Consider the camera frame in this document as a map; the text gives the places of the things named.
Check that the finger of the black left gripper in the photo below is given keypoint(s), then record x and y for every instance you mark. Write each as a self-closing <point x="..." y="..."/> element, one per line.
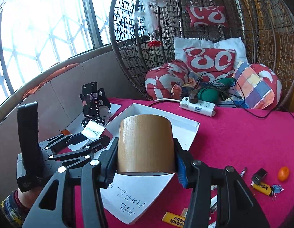
<point x="57" y="143"/>
<point x="80" y="157"/>

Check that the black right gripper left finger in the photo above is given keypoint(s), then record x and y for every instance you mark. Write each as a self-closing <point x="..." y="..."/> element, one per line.
<point x="56" y="204"/>

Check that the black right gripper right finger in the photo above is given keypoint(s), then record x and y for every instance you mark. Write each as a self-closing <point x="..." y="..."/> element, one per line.
<point x="236" y="205"/>

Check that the white plug adapter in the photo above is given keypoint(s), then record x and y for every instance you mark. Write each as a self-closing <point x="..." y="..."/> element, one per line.
<point x="213" y="204"/>

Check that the black usb charger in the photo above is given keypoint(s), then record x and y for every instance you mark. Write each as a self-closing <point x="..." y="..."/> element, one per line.
<point x="259" y="176"/>

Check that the white red small carton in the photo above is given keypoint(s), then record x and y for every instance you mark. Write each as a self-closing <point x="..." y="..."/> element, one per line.
<point x="94" y="131"/>

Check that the brown packing tape roll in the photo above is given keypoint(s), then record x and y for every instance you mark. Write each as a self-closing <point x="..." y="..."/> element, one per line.
<point x="145" y="146"/>

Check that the orange tangerine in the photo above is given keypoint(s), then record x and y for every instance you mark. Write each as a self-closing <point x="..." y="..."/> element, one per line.
<point x="283" y="174"/>

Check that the black gel pen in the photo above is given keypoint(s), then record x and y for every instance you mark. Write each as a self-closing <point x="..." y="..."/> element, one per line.
<point x="243" y="172"/>

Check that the patterned sleeve left forearm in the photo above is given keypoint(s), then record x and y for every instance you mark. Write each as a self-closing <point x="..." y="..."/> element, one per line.
<point x="13" y="209"/>

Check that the person left hand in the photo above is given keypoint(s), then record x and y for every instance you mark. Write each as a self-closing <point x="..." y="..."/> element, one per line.
<point x="27" y="199"/>

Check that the small orange fruit left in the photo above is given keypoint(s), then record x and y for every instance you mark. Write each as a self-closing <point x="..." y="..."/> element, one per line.
<point x="65" y="132"/>

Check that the yellow black lighter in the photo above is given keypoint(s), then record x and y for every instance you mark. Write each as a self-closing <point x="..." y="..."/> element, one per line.
<point x="263" y="188"/>

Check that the white shallow tray box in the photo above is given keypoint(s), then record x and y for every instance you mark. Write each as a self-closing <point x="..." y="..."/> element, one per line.
<point x="128" y="197"/>

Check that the blue binder clip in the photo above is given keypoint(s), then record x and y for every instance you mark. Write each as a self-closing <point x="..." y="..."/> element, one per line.
<point x="277" y="189"/>

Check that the magenta tablecloth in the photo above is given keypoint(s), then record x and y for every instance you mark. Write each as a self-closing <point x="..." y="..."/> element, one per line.
<point x="236" y="138"/>

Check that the black smartphone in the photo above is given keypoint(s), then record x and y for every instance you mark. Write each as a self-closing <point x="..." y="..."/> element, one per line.
<point x="89" y="98"/>

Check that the white power strip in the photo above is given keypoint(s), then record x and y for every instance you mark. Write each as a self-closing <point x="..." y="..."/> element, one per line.
<point x="201" y="107"/>

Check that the red white seat cushion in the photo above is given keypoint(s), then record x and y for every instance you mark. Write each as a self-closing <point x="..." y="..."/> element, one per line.
<point x="176" y="80"/>

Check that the green cloth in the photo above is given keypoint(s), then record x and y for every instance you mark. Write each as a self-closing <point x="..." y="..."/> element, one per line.
<point x="215" y="91"/>

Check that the plaid colourful cushion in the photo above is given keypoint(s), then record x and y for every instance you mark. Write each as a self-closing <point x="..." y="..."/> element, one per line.
<point x="256" y="84"/>

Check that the red white back cushion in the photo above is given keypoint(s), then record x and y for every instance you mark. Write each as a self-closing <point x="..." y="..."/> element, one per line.
<point x="212" y="62"/>

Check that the wicker hanging egg chair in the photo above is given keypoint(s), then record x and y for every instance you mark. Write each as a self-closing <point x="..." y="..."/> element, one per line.
<point x="266" y="28"/>

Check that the white feather dreamcatcher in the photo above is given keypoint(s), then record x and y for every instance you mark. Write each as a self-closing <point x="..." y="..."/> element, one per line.
<point x="150" y="20"/>

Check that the red white small headrest pillow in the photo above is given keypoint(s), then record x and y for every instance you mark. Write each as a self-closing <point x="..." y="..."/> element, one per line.
<point x="207" y="16"/>

